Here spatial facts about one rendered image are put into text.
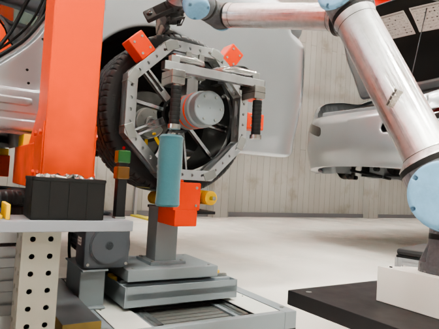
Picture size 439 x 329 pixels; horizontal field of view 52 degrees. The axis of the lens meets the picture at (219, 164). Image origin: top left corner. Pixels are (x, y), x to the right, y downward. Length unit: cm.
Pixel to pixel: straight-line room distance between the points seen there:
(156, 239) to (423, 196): 117
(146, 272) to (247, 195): 596
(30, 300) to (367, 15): 116
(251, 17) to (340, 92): 774
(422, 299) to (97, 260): 109
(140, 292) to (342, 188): 774
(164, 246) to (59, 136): 69
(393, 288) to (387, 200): 916
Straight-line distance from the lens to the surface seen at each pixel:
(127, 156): 140
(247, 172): 765
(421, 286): 119
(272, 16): 158
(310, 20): 151
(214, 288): 192
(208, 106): 166
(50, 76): 153
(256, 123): 168
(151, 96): 231
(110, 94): 176
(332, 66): 923
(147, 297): 179
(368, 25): 124
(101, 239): 172
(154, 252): 191
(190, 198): 177
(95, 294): 182
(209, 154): 194
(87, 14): 160
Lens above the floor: 58
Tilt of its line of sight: 2 degrees up
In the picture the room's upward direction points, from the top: 3 degrees clockwise
